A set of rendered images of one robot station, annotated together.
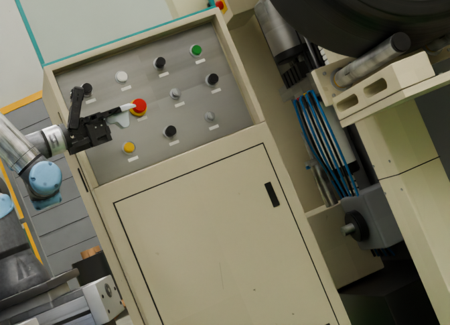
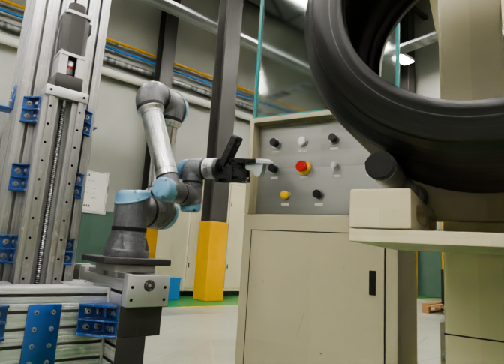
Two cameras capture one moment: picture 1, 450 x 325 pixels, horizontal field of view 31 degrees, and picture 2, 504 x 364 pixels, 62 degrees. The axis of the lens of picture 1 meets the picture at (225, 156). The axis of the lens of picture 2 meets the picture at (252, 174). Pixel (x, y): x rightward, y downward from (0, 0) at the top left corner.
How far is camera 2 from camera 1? 1.35 m
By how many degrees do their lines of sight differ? 45
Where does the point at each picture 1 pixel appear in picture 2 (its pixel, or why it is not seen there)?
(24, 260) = (124, 237)
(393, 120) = (468, 269)
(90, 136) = (228, 173)
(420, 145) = (494, 316)
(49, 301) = (114, 271)
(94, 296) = (126, 284)
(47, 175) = (160, 188)
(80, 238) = not seen: hidden behind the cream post
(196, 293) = (276, 326)
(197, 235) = (295, 283)
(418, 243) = not seen: outside the picture
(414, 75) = (376, 216)
